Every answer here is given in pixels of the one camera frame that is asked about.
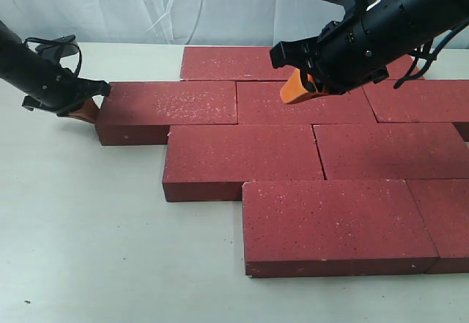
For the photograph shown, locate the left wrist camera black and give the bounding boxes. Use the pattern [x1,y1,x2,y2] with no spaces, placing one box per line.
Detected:
[35,34,79,64]

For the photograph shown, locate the large red brick front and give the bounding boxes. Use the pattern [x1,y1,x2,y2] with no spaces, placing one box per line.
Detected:
[243,180,438,278]

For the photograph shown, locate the red brick under tilted one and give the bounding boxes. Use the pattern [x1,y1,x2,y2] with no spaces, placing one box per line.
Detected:
[180,46,294,81]

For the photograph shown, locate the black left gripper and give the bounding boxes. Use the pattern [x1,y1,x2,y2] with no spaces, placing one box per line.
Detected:
[1,23,111,125]

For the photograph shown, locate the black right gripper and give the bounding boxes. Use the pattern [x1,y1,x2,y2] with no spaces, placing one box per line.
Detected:
[270,0,468,104]

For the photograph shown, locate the red brick edge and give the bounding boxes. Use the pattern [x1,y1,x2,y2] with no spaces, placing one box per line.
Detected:
[363,80,468,141]
[407,179,468,275]

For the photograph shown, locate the red brick far right edge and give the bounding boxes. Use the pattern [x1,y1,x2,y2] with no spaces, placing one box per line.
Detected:
[363,80,468,141]

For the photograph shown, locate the white backdrop cloth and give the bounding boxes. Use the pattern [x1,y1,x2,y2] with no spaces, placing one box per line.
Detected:
[1,0,344,45]

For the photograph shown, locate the red brick front right edge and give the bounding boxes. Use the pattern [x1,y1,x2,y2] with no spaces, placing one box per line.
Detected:
[407,179,468,275]

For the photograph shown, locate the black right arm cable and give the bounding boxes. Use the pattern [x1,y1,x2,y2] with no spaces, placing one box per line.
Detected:
[394,18,469,90]

